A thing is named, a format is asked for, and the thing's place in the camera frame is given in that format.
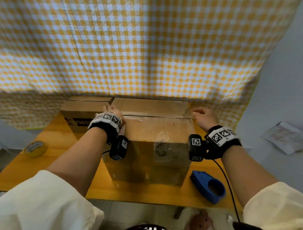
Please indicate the yellowish tape roll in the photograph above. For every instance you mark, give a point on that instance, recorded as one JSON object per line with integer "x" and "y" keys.
{"x": 40, "y": 152}

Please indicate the cardboard box with white label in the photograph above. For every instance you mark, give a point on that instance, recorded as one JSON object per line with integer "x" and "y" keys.
{"x": 146, "y": 156}

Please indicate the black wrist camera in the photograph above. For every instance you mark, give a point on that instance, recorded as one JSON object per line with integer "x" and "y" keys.
{"x": 118, "y": 148}
{"x": 196, "y": 148}

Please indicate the black printed garment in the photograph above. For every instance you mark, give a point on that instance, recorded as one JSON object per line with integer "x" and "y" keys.
{"x": 146, "y": 228}

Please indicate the black wristband with markers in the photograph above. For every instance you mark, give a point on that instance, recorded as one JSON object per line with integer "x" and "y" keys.
{"x": 222, "y": 142}
{"x": 106, "y": 125}

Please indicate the person's left forearm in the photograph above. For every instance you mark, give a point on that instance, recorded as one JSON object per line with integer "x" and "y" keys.
{"x": 78, "y": 161}

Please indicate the person's right forearm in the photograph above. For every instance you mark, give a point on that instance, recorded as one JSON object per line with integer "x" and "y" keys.
{"x": 246, "y": 175}

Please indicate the person's right hand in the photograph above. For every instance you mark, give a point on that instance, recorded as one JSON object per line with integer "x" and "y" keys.
{"x": 206, "y": 118}

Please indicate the blue tape dispenser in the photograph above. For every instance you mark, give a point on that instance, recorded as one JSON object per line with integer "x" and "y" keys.
{"x": 201, "y": 180}

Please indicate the person's left hand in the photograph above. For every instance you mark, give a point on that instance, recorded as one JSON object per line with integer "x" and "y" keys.
{"x": 116, "y": 112}

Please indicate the white paper with red writing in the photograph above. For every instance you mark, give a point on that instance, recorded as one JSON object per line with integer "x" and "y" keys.
{"x": 284, "y": 139}

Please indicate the yellow white checked cloth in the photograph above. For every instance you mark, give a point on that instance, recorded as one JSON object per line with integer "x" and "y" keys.
{"x": 142, "y": 47}

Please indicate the cream long-sleeved top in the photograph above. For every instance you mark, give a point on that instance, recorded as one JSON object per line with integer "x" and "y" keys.
{"x": 47, "y": 201}

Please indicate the cardboard box with black print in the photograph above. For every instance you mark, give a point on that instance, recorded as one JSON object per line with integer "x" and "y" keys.
{"x": 78, "y": 109}

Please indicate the black table leg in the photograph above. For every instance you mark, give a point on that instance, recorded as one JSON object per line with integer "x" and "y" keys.
{"x": 178, "y": 213}

